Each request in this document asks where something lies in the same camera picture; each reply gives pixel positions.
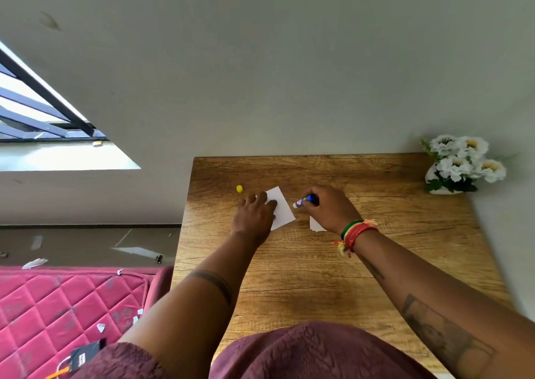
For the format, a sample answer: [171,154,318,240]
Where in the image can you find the orange and white cable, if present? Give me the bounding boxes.
[44,355,72,379]

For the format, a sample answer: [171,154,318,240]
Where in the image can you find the person's left hand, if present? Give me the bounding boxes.
[231,191,278,247]

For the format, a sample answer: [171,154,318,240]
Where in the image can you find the pink quilted mattress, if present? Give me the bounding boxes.
[0,265,174,379]

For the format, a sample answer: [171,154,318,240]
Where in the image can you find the white artificial flowers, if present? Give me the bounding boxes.
[419,134,507,193]

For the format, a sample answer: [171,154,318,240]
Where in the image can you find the white vase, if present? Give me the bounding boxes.
[425,163,464,195]

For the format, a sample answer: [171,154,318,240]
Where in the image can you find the person's right forearm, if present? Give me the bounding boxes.
[354,228,535,379]

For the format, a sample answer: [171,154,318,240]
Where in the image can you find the black electronic device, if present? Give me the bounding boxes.
[69,339,107,372]

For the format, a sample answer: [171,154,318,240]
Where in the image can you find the white paper sheet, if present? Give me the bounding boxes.
[265,186,296,231]

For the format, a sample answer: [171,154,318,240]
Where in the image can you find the red orange thread wristband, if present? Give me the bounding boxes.
[333,221,380,258]

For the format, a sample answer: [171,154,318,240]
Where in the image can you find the window with dark bars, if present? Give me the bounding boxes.
[0,40,110,143]

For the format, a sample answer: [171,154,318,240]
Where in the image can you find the person's right hand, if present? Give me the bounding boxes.
[299,184,363,236]

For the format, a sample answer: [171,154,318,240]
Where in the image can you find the person's left forearm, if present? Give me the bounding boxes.
[118,232,263,379]

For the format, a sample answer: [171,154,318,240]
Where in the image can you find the green thread wristband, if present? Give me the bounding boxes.
[340,219,365,241]

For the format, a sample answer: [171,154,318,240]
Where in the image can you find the maroon textured garment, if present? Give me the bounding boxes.
[71,321,438,379]

